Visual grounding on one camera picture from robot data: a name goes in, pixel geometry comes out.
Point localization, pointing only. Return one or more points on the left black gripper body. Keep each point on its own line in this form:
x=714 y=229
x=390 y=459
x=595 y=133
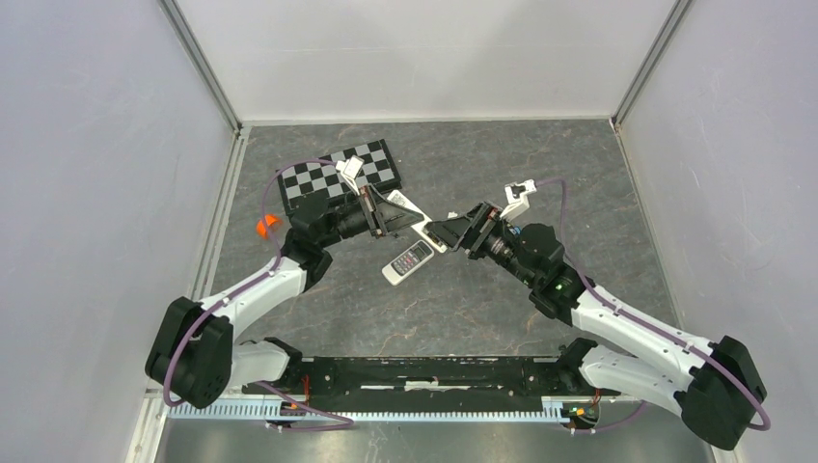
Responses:
x=374 y=220

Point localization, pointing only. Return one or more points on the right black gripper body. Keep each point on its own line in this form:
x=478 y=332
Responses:
x=490 y=226

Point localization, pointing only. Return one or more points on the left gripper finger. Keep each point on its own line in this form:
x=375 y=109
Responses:
x=381 y=205
x=393 y=223

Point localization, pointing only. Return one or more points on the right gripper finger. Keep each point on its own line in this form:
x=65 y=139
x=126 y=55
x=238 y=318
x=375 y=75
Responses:
x=455 y=240
x=461 y=222

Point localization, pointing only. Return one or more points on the slim white remote control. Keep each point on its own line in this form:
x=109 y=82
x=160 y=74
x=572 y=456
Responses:
x=420 y=228

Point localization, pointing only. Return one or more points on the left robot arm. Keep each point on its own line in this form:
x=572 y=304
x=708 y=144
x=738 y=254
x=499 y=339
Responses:
x=195 y=356

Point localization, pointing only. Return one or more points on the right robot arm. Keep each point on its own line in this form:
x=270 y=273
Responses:
x=714 y=387

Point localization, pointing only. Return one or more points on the white remote with buttons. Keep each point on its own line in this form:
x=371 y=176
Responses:
x=408 y=262

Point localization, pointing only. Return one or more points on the black white chessboard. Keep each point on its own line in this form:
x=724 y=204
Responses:
x=318 y=180

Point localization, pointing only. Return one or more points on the orange plastic cup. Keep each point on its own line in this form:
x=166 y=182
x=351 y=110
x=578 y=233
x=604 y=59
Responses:
x=267 y=224

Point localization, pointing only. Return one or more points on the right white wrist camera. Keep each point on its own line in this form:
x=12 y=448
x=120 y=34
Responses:
x=517 y=196

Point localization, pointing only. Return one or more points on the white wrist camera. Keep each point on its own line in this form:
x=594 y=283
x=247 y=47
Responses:
x=517 y=196
x=348 y=171

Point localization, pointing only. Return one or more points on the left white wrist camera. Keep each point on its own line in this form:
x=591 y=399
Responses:
x=348 y=171

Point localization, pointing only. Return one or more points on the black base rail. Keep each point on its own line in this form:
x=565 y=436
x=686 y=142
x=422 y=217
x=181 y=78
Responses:
x=432 y=384

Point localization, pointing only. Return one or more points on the white toothed cable duct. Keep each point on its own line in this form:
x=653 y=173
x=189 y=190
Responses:
x=273 y=409

